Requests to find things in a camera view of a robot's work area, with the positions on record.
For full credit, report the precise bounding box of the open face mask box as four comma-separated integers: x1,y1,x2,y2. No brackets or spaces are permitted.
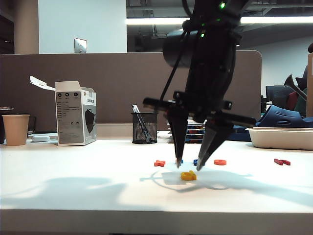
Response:
29,75,97,147

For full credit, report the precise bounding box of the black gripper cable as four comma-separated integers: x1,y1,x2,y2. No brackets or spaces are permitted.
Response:
159,22,194,101

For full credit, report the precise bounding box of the grey angular tool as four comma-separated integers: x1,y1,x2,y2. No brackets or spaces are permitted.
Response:
284,74,308,101

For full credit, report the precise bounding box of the person in background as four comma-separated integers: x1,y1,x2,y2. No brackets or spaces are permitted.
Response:
302,43,313,85

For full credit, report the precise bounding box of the black and white pen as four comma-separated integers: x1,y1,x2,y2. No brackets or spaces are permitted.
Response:
131,104,152,142

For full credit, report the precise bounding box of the yellow letter d magnet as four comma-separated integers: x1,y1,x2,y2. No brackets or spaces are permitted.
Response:
180,170,198,181

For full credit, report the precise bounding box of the navy blue slipper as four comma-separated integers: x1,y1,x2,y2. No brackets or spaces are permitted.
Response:
255,105,313,129
226,124,252,142

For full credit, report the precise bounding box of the brown paper cup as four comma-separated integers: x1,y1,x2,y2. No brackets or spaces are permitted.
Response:
2,114,30,146

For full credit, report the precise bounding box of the black monitor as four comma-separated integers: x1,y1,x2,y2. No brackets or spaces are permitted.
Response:
266,85,294,111

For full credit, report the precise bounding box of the beige pulp food tray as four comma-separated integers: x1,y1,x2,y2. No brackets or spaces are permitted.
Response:
246,126,313,150

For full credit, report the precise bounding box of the cardboard box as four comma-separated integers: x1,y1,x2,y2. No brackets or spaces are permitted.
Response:
306,53,313,118

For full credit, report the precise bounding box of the black mesh pen holder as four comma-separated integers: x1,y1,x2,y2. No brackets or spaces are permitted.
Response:
131,112,159,144

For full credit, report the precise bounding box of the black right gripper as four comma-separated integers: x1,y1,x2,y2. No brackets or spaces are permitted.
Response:
143,90,257,171

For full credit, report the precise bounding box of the brown desk partition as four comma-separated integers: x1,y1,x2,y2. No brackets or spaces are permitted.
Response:
0,50,262,134

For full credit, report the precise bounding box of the metal wall plate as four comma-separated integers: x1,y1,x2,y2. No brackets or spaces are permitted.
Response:
74,38,88,54

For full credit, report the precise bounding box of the ceiling light strip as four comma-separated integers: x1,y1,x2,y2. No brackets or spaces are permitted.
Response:
126,16,313,25

